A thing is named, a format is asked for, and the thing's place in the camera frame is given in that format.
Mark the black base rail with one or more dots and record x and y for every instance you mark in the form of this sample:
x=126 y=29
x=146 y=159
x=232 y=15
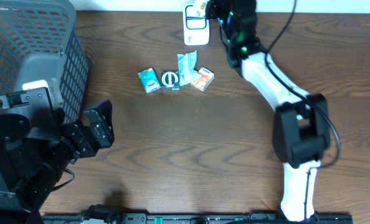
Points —
x=142 y=218

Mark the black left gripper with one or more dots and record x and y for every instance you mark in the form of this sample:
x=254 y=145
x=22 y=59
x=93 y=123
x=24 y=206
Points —
x=87 y=137

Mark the orange wet sheet package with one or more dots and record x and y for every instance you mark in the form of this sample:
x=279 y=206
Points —
x=200 y=8

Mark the green Kleenex tissue pack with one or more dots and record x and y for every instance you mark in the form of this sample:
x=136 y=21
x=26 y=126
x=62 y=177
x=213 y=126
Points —
x=186 y=68

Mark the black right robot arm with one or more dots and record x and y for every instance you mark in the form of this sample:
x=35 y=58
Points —
x=300 y=130

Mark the small teal tissue pack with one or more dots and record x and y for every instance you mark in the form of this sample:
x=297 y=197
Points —
x=149 y=80

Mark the dark grey plastic mesh basket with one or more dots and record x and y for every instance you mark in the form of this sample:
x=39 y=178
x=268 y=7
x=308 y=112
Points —
x=40 y=48

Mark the small orange tissue pack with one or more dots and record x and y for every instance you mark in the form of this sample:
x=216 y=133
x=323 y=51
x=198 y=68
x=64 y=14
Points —
x=206 y=76

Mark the dark green scrub pad pack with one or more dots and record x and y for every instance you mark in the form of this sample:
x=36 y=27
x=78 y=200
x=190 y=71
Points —
x=170 y=81

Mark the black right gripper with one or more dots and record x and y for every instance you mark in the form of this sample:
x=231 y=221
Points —
x=209 y=4

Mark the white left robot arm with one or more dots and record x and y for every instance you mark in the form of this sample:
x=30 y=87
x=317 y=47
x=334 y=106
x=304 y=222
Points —
x=36 y=149

